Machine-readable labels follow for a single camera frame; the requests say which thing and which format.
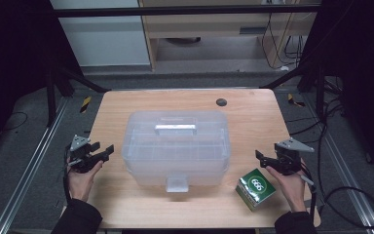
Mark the clear plastic storage box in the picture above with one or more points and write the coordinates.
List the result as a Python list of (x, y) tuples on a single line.
[(175, 156)]

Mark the light wooden desk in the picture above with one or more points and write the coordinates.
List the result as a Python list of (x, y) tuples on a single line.
[(207, 24)]

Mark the green cardboard box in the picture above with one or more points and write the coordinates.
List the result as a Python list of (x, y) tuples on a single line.
[(256, 187)]

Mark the white plug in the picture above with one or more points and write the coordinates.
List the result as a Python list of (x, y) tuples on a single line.
[(284, 68)]

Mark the person's left hand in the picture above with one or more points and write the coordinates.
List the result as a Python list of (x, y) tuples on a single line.
[(82, 183)]

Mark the dark round table grommet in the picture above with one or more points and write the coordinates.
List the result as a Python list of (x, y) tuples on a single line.
[(221, 102)]

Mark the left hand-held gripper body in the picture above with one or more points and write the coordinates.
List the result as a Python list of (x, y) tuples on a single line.
[(83, 159)]

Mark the aluminium floor rail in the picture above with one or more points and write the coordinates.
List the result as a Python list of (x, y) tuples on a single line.
[(29, 169), (347, 175)]

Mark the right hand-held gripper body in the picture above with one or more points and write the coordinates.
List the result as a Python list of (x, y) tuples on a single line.
[(287, 161)]

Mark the yellow black tape strip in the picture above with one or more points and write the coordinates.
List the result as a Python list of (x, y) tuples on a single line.
[(85, 104), (293, 100)]

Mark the black curtain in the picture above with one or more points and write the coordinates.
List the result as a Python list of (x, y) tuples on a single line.
[(363, 65), (13, 65)]

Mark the black metal stand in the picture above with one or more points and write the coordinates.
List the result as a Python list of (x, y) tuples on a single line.
[(319, 94), (50, 97)]

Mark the black horizontal metal bar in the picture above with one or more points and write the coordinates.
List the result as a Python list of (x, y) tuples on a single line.
[(175, 11)]

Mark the white cabinet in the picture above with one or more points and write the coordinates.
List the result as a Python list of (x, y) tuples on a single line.
[(104, 42)]

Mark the person's right hand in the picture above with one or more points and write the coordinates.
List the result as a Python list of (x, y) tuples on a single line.
[(291, 190)]

